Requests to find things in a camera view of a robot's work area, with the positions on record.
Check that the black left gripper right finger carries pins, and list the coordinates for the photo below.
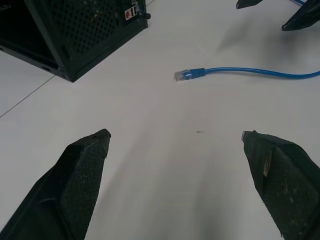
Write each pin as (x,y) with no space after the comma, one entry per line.
(287,180)

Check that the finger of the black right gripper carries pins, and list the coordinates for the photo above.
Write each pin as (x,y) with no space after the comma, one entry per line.
(305,16)
(246,3)

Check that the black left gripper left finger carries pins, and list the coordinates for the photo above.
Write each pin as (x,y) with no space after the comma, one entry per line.
(62,190)

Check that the black computer case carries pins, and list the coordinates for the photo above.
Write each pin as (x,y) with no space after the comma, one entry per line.
(82,37)

